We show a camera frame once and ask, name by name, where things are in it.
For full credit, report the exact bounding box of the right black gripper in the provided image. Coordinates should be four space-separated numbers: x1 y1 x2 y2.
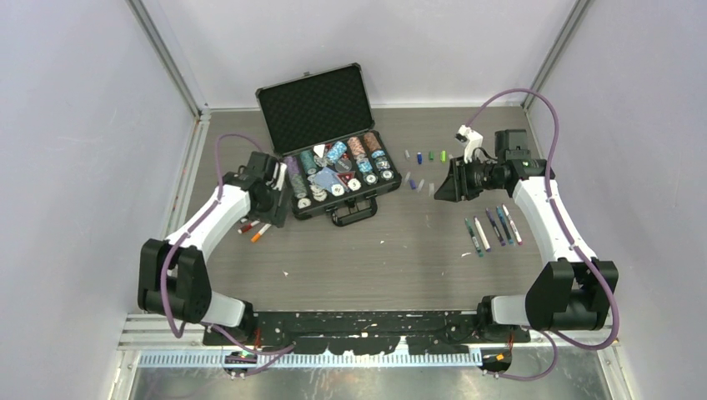
435 154 505 203

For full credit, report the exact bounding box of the orange cap white marker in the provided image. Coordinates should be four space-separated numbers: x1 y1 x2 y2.
250 223 272 243

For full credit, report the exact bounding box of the dark green marker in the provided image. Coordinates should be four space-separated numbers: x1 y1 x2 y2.
464 218 484 258

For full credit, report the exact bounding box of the dark purple marker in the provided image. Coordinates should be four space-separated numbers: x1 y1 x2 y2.
485 208 506 247

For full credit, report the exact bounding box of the purple cap white marker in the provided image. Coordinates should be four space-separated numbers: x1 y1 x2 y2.
474 217 491 253

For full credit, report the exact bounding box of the light blue marker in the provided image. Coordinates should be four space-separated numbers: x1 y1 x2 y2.
496 206 514 245

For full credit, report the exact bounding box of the magenta cap white marker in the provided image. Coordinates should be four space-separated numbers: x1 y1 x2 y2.
501 204 523 245

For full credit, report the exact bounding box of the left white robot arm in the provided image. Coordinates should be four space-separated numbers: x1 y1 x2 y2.
138 152 293 345

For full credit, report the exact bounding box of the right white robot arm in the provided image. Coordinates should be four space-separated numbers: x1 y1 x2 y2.
434 126 619 342

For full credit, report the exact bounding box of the black poker chip case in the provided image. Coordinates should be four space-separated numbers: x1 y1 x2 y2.
255 63 403 227

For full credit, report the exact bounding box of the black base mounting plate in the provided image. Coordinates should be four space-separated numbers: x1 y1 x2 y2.
203 310 530 355

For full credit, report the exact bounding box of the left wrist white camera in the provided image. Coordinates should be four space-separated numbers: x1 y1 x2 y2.
273 162 288 191

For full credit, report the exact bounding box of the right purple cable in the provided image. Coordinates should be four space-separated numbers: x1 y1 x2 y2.
466 87 621 382

